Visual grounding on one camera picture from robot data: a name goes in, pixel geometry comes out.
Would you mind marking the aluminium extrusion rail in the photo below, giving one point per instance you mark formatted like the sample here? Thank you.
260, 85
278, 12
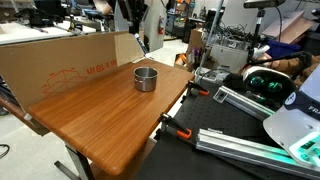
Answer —
240, 148
243, 104

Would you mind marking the white VR headset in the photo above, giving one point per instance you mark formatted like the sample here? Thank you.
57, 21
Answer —
266, 83

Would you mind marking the brown cardboard box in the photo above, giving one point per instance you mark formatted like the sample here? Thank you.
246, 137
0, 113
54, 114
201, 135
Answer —
196, 40

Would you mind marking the black camera on tripod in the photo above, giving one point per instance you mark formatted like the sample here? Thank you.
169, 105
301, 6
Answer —
263, 3

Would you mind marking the black and white marker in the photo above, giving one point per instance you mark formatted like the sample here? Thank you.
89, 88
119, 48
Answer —
140, 42

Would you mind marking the small stainless steel pot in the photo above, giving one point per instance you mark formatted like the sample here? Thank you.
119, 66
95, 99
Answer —
146, 83

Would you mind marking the black tripod stand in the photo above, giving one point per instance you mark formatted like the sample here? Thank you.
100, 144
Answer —
255, 33

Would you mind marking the brown wooden bench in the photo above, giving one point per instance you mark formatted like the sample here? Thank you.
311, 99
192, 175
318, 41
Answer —
20, 115

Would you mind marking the operator hand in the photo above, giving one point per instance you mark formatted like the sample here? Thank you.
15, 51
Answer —
271, 61

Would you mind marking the white background desk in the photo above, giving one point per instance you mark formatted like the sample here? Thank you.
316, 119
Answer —
30, 33

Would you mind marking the operator forearm brown sleeve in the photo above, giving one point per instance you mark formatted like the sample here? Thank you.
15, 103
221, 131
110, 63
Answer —
296, 65

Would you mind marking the flat pinkish cardboard sheet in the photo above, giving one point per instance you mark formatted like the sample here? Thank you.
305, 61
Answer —
288, 26

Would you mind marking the slanted metal pole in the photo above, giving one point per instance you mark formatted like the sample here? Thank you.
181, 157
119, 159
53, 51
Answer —
210, 40

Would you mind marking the white VR controller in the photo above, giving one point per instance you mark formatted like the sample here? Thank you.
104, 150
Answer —
260, 51

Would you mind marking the blue plastic bin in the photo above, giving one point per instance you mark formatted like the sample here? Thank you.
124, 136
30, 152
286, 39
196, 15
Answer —
279, 48

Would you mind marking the orange packet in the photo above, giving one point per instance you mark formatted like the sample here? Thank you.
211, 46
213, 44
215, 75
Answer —
180, 60

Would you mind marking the dark metal table leg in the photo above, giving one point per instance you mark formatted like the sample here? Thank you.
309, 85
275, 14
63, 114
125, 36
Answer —
78, 161

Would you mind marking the black perforated breadboard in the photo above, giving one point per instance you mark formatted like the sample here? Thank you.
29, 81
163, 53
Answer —
206, 113

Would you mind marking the background person forearm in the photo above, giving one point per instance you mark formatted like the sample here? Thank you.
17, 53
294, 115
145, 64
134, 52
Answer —
103, 6

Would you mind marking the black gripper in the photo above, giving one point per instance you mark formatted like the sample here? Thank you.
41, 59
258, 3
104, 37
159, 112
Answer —
133, 10

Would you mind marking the printed cardboard panel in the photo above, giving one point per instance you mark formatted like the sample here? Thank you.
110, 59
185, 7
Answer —
60, 60

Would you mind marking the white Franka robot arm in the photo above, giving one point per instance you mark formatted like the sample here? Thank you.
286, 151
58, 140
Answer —
293, 130

